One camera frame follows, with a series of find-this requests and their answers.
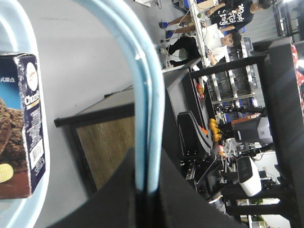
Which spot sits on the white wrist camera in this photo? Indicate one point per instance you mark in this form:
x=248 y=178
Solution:
x=248 y=176

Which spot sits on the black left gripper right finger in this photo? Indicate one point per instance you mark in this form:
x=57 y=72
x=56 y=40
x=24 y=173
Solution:
x=180 y=206

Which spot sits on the light blue plastic basket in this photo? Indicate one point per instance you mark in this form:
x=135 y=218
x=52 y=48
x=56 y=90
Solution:
x=148 y=88

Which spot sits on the wood panel black cabinet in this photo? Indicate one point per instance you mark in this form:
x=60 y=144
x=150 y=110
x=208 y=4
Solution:
x=99 y=137

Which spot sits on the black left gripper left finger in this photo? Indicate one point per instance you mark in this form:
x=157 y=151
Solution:
x=113 y=206

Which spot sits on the blue chocolate cookie box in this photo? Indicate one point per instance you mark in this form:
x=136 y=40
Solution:
x=22 y=152

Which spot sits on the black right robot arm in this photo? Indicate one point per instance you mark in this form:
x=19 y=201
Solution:
x=189 y=176

